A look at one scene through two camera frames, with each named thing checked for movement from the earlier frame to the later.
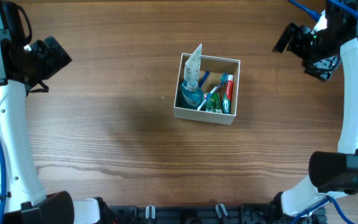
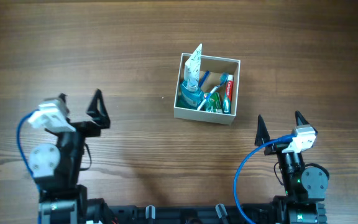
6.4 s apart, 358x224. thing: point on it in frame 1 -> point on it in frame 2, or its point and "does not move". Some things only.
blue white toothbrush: x=224 y=76 does not move
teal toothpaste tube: x=229 y=93 does not move
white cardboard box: x=206 y=89 does not move
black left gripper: x=55 y=55 -> x=101 y=117
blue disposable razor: x=204 y=78 does not move
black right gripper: x=321 y=69 -> x=262 y=135
